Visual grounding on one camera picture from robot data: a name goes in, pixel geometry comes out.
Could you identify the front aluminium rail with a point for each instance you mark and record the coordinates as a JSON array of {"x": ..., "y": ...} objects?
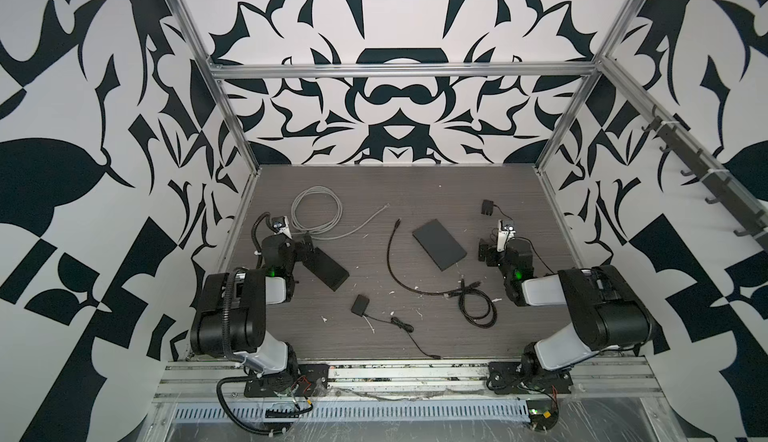
[{"x": 417, "y": 379}]

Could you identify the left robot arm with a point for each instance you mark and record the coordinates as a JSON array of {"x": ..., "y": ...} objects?
[{"x": 230, "y": 322}]

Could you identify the wall hook rack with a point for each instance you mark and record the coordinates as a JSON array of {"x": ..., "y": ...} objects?
[{"x": 700, "y": 165}]

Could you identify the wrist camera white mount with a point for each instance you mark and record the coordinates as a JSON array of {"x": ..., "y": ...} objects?
[
  {"x": 280, "y": 225},
  {"x": 505, "y": 233}
]

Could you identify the black network switch box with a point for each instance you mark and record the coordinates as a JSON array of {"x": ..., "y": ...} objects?
[{"x": 443, "y": 249}]

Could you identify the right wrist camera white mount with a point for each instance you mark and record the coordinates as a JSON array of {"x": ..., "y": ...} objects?
[{"x": 505, "y": 233}]

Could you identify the black wall power adapter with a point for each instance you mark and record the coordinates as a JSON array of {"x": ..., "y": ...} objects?
[{"x": 489, "y": 208}]

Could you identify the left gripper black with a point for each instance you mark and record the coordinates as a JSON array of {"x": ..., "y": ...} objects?
[{"x": 309, "y": 250}]

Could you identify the white slotted cable duct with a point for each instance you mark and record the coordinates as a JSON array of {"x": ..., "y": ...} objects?
[{"x": 515, "y": 411}]

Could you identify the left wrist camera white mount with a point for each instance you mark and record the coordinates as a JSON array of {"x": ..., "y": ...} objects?
[{"x": 280, "y": 225}]

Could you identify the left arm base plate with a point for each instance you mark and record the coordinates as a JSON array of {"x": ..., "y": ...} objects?
[{"x": 301, "y": 380}]

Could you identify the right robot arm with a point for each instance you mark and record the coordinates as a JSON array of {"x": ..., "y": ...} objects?
[{"x": 605, "y": 316}]

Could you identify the aluminium frame crossbar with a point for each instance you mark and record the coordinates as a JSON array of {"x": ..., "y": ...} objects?
[{"x": 400, "y": 70}]

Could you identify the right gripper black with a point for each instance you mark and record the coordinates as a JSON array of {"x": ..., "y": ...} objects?
[{"x": 491, "y": 252}]

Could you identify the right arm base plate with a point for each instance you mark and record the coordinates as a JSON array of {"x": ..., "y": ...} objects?
[{"x": 506, "y": 378}]

